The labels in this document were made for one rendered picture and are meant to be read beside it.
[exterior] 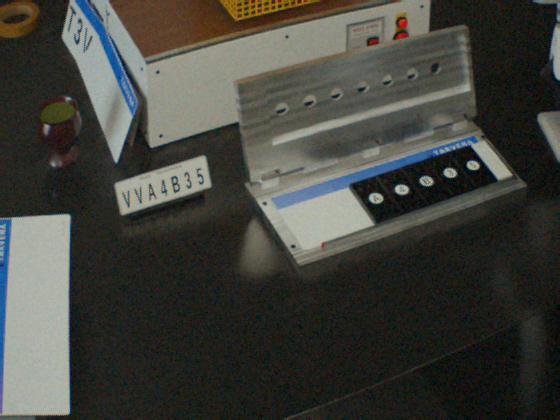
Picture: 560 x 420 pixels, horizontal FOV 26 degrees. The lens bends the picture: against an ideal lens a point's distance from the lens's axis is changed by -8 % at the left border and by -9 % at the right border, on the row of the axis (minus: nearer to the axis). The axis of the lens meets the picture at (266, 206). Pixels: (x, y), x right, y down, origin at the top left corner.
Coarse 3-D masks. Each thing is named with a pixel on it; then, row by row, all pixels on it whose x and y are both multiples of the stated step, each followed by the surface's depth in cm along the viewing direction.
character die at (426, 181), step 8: (424, 160) 213; (408, 168) 212; (416, 168) 213; (424, 168) 212; (408, 176) 210; (416, 176) 210; (424, 176) 210; (432, 176) 212; (416, 184) 209; (424, 184) 209; (432, 184) 209; (440, 184) 209; (424, 192) 209; (432, 192) 208; (440, 192) 208; (448, 192) 208; (432, 200) 206; (440, 200) 206
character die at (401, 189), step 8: (400, 168) 212; (384, 176) 211; (392, 176) 211; (400, 176) 211; (384, 184) 209; (392, 184) 210; (400, 184) 209; (408, 184) 210; (392, 192) 208; (400, 192) 208; (408, 192) 208; (416, 192) 208; (400, 200) 207; (408, 200) 207; (416, 200) 207; (424, 200) 206; (400, 208) 205; (408, 208) 205; (416, 208) 205
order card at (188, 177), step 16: (192, 160) 209; (144, 176) 207; (160, 176) 208; (176, 176) 209; (192, 176) 210; (208, 176) 211; (128, 192) 206; (144, 192) 207; (160, 192) 208; (176, 192) 209; (192, 192) 211; (128, 208) 207; (144, 208) 208
